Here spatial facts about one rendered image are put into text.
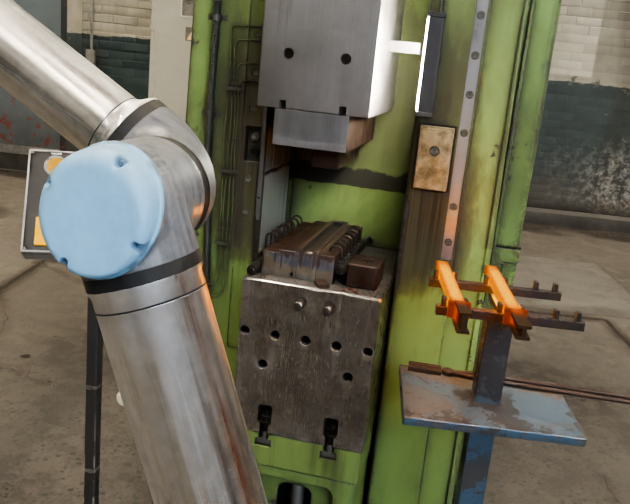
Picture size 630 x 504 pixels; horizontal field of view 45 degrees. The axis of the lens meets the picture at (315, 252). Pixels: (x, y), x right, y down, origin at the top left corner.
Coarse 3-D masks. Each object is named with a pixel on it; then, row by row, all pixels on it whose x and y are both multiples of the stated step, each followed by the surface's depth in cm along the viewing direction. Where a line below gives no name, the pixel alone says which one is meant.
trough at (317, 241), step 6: (336, 222) 242; (330, 228) 238; (336, 228) 239; (318, 234) 222; (324, 234) 229; (330, 234) 230; (312, 240) 215; (318, 240) 221; (324, 240) 222; (306, 246) 209; (312, 246) 214; (318, 246) 214
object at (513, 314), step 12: (492, 276) 182; (492, 288) 178; (504, 288) 173; (504, 300) 164; (504, 312) 157; (516, 312) 155; (516, 324) 148; (528, 324) 148; (516, 336) 148; (528, 336) 149
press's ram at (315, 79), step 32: (288, 0) 190; (320, 0) 188; (352, 0) 186; (384, 0) 188; (288, 32) 192; (320, 32) 190; (352, 32) 188; (384, 32) 195; (288, 64) 194; (320, 64) 192; (352, 64) 190; (384, 64) 203; (288, 96) 196; (320, 96) 194; (352, 96) 192; (384, 96) 212
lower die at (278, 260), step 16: (304, 224) 243; (320, 224) 240; (288, 240) 220; (304, 240) 218; (336, 240) 221; (352, 240) 226; (272, 256) 207; (288, 256) 206; (304, 256) 204; (320, 256) 203; (336, 256) 205; (272, 272) 208; (288, 272) 207; (304, 272) 206; (320, 272) 204
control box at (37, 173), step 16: (32, 160) 197; (48, 160) 198; (32, 176) 196; (48, 176) 197; (32, 192) 195; (32, 208) 194; (32, 224) 193; (32, 240) 192; (32, 256) 196; (48, 256) 196
